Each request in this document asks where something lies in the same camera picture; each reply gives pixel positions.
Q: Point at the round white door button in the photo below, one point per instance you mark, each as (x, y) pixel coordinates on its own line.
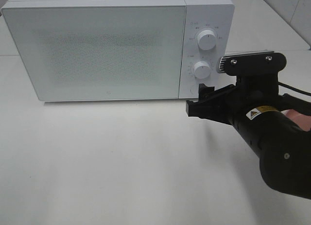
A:
(194, 92)

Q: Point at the lower white microwave knob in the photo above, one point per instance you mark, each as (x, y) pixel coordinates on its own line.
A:
(201, 70)

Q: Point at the white microwave knob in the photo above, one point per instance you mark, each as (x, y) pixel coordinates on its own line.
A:
(206, 39)
(201, 70)

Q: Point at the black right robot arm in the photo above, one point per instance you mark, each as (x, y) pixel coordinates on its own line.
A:
(283, 148)

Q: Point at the white microwave door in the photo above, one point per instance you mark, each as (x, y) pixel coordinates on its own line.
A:
(93, 53)

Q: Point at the upper white microwave knob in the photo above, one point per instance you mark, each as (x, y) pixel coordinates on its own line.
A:
(206, 39)

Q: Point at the pink round plate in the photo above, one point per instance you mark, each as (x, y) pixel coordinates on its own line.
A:
(303, 121)

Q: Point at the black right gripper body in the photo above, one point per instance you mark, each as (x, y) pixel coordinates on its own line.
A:
(225, 105)

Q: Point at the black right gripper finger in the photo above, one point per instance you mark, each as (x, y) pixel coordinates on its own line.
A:
(193, 109)
(204, 91)

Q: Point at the white microwave oven body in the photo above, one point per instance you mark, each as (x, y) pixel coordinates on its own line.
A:
(199, 15)

